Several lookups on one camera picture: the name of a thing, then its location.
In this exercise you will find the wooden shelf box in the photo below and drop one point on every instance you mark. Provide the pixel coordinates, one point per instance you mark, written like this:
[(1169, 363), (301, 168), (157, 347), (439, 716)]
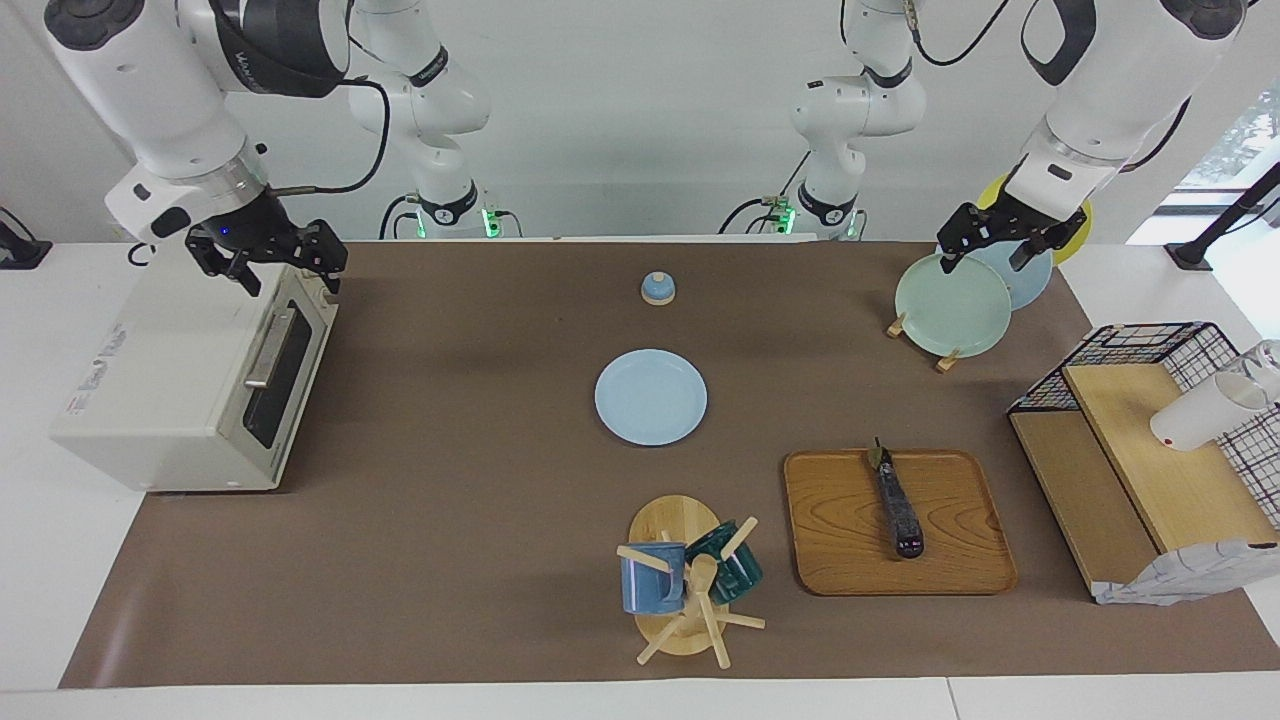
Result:
[(1150, 450)]

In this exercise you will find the pale green plate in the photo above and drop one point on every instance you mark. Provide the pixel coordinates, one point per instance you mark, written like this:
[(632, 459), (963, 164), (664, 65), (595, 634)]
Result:
[(950, 305)]

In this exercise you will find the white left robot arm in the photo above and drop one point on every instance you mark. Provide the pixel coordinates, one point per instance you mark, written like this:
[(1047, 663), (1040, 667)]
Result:
[(1100, 90)]

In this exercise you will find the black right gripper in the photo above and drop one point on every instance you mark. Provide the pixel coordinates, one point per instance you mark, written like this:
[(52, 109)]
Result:
[(260, 235)]

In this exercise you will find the light blue racked plate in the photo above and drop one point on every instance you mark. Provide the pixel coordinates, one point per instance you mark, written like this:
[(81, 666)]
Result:
[(1030, 285)]

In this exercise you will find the wooden serving tray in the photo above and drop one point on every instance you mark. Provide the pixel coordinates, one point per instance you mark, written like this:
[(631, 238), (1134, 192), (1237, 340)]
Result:
[(850, 530)]

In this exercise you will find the small blue lid wooden knob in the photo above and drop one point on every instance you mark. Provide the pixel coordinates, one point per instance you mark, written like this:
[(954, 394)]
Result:
[(657, 290)]

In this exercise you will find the dark green ceramic mug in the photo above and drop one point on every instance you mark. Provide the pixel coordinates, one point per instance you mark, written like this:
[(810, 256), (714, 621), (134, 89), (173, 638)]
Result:
[(735, 575)]

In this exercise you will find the wooden mug tree stand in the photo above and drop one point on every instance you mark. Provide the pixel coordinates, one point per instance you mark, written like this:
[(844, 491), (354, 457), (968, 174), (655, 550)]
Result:
[(670, 520)]

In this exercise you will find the wooden plate rack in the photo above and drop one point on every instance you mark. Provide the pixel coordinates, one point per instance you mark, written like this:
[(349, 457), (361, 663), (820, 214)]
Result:
[(895, 325)]

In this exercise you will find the brown table mat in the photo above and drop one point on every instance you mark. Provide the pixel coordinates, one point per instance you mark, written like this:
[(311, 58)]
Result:
[(450, 500)]

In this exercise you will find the clear glass cup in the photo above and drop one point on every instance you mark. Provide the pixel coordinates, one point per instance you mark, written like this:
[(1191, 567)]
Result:
[(1265, 365)]

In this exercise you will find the dark purple eggplant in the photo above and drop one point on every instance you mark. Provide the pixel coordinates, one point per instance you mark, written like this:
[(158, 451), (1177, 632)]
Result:
[(900, 510)]

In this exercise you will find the yellow plate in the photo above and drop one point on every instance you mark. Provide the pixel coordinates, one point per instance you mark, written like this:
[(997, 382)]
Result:
[(1080, 235)]

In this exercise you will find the black clamp stand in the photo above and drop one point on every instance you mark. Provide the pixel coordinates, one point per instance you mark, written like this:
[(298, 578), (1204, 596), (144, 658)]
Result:
[(1195, 253)]

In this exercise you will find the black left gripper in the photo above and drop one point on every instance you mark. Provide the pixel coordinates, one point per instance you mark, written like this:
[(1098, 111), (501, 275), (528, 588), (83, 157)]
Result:
[(1020, 222)]

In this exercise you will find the white cup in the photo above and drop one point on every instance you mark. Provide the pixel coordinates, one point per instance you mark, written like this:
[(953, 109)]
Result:
[(1200, 415)]

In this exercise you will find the white patterned cloth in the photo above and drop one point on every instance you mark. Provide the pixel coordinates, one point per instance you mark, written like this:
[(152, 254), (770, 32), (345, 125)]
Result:
[(1180, 580)]

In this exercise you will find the blue ceramic mug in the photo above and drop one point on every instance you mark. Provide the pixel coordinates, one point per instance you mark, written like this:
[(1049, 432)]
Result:
[(650, 585)]

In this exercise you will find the cream toaster oven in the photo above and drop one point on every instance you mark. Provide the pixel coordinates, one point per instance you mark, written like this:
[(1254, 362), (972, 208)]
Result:
[(160, 380)]

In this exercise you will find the black desk mount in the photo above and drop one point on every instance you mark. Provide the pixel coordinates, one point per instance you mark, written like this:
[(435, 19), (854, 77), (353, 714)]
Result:
[(20, 255)]

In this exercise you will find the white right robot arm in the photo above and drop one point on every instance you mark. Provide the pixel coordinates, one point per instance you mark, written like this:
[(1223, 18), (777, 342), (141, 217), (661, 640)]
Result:
[(150, 80)]

